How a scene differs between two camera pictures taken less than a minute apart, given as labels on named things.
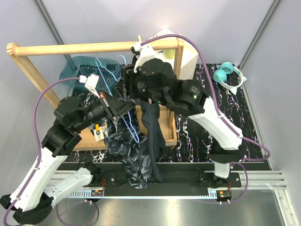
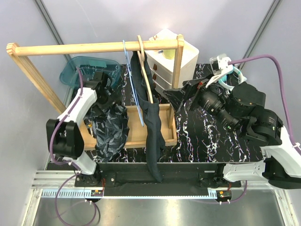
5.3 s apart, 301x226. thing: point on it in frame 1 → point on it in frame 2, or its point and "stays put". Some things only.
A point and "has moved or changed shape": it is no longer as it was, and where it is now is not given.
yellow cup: x=169 y=54 stays put
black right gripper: x=128 y=76 → x=194 y=87
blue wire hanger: x=98 y=61 → x=132 y=85
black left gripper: x=115 y=108 → x=113 y=99
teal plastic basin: x=109 y=71 stays put
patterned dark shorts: x=124 y=137 has moved or changed shape
